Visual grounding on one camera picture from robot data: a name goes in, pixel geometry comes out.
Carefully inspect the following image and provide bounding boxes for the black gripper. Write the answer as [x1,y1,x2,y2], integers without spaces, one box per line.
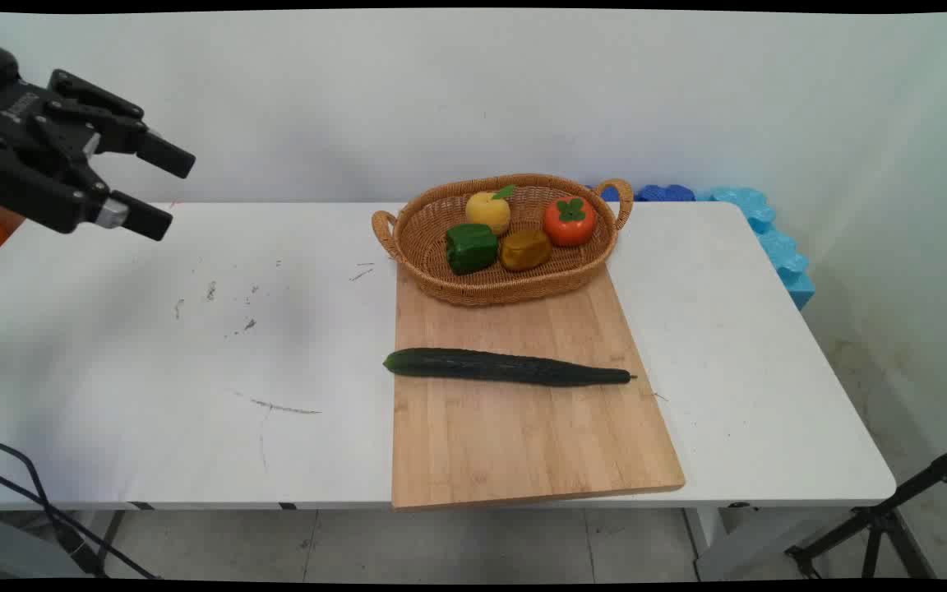
[0,33,196,242]

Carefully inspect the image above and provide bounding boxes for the yellow-brown bell pepper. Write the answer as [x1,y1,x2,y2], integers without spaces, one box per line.
[499,229,552,273]

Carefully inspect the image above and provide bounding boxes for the green bell pepper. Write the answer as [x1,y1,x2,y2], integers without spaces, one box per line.
[445,223,499,276]

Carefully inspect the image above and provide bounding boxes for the yellow peach with green leaf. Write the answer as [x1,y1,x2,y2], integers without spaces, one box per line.
[465,185,517,237]

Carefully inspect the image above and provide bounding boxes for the long dark green cucumber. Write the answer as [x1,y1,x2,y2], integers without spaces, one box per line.
[383,348,639,388]

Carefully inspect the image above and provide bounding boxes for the orange persimmon with green calyx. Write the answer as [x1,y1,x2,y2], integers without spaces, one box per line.
[543,197,598,248]

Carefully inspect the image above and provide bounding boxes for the wooden cutting board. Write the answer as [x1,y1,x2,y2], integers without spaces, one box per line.
[391,261,686,511]

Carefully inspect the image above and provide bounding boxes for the dark blue foam piece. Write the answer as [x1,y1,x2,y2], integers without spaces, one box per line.
[587,183,697,204]

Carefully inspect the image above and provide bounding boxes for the light blue foam piece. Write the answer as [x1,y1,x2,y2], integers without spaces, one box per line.
[694,187,817,311]

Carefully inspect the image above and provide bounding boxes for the white table leg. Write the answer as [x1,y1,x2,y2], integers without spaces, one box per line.
[681,506,727,580]

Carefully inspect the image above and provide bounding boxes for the black tripod stand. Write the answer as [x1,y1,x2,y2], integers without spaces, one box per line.
[784,439,947,581]

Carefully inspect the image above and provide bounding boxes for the black cable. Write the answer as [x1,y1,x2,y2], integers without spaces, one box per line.
[0,465,160,580]
[0,433,104,576]

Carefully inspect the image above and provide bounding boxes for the woven wicker basket with handles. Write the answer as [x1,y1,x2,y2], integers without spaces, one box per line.
[372,173,634,308]

